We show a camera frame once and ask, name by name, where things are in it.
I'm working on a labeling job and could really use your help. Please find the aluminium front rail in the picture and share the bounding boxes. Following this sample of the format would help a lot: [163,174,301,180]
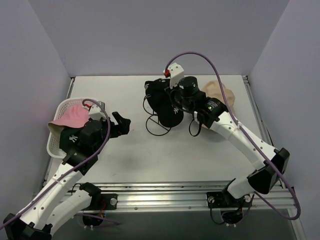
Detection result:
[44,183,283,213]

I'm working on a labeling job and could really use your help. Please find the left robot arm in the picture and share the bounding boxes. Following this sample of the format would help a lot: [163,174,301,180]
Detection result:
[1,112,131,240]

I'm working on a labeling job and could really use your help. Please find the dark green cap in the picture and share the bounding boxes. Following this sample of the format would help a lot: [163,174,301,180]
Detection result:
[59,127,85,154]

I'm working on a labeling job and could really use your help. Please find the black baseball cap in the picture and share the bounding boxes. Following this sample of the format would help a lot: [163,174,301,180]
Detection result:
[144,78,184,128]

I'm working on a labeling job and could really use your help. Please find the white plastic basket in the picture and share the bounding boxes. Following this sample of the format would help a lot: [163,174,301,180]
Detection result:
[46,97,107,160]

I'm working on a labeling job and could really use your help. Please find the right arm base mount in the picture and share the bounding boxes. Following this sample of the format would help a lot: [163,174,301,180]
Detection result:
[206,189,253,228]

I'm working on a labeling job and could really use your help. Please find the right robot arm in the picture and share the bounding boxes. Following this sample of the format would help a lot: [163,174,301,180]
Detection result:
[165,76,290,207]

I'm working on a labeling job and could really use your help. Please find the beige bucket hat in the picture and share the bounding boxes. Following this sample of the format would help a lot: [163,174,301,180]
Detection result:
[201,80,237,129]

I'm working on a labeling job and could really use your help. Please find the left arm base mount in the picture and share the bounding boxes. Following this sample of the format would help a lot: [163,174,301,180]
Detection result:
[71,182,119,229]

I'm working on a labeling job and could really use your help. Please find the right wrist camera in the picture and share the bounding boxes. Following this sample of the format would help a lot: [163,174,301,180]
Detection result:
[163,62,185,89]

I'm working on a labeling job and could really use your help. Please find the black wire hat stand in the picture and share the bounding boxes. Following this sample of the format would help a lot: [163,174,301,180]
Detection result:
[142,95,172,137]

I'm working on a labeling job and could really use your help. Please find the pink cap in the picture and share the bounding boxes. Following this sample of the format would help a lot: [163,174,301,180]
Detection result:
[48,104,89,132]

